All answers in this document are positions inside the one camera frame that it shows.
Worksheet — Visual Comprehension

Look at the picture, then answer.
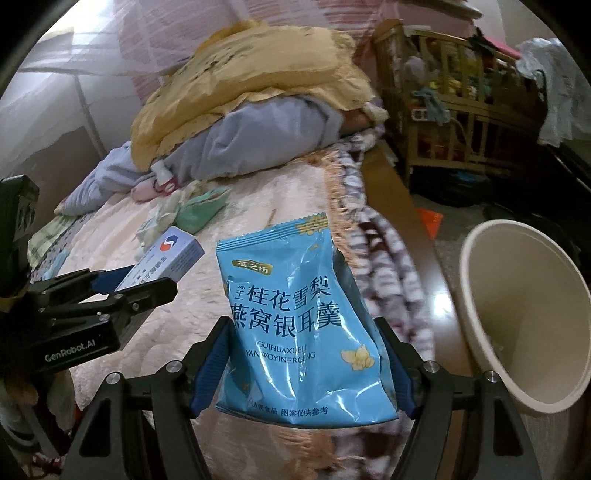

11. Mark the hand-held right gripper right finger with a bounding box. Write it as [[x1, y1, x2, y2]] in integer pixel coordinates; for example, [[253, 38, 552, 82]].
[[374, 316, 542, 480]]

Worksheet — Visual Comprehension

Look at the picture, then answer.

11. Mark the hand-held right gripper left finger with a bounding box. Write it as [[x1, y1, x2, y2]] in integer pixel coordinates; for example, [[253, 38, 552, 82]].
[[59, 316, 236, 480]]

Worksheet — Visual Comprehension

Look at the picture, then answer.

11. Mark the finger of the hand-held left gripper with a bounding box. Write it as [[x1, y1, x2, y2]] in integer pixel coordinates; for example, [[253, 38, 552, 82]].
[[83, 277, 179, 344], [30, 265, 133, 306]]

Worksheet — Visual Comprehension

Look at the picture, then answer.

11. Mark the blue white medicine box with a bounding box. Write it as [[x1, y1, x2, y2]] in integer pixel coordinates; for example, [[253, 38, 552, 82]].
[[115, 226, 205, 291]]

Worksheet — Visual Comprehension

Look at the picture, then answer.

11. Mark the blue snack packet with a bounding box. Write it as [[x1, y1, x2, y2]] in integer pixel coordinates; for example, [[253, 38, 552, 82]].
[[216, 211, 399, 428]]

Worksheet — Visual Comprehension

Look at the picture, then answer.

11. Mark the beige plastic bin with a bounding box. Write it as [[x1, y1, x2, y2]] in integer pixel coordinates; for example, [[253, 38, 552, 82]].
[[458, 220, 591, 415]]

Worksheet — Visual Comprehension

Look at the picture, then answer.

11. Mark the green plaid cloth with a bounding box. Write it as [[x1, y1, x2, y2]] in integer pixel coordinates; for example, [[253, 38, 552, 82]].
[[28, 215, 75, 269]]

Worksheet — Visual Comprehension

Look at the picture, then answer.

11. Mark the crumpled cream tissue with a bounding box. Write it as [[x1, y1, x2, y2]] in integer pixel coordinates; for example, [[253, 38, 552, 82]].
[[156, 191, 185, 223]]

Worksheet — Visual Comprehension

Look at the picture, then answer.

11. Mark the pale green crumpled cloth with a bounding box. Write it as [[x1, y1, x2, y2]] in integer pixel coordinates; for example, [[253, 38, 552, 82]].
[[175, 187, 230, 232]]

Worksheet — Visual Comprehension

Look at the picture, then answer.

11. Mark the brown white fringed blanket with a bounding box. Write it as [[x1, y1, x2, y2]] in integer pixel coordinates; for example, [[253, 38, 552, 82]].
[[323, 124, 437, 480]]

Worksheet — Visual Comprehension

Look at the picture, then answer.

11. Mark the white pill bottle pink label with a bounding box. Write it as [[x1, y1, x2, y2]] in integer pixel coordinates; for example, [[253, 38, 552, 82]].
[[154, 161, 179, 193]]

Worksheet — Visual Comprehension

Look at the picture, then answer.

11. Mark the orange plastic bag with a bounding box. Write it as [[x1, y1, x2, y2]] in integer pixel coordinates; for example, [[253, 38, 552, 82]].
[[417, 208, 445, 239]]

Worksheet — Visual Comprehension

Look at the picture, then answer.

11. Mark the cream quilted bedspread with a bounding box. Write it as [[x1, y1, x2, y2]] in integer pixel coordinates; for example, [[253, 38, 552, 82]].
[[30, 173, 370, 480]]

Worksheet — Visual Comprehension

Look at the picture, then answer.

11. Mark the grey blanket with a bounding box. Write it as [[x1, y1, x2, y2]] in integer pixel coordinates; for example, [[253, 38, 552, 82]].
[[55, 97, 345, 216]]

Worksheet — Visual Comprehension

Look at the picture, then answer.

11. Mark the yellow quilt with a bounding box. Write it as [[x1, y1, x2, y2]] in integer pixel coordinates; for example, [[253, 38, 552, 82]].
[[130, 27, 384, 169]]

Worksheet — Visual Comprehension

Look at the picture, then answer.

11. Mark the wooden crib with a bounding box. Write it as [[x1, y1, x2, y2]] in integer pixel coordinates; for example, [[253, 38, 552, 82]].
[[373, 21, 552, 182]]

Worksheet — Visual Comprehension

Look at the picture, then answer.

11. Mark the blue cloth toy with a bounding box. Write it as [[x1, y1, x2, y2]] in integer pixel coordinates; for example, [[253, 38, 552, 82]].
[[412, 88, 447, 126]]

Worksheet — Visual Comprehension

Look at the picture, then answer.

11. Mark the pink mosquito net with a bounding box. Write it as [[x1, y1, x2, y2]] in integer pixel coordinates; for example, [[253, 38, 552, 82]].
[[115, 0, 382, 79]]

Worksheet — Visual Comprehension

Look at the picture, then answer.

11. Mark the white plastic bag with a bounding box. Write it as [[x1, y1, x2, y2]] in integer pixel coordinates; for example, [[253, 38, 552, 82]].
[[515, 38, 591, 148]]

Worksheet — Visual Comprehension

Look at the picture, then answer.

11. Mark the wooden bed frame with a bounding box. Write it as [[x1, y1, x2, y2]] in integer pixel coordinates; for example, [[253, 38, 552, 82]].
[[360, 138, 476, 372]]

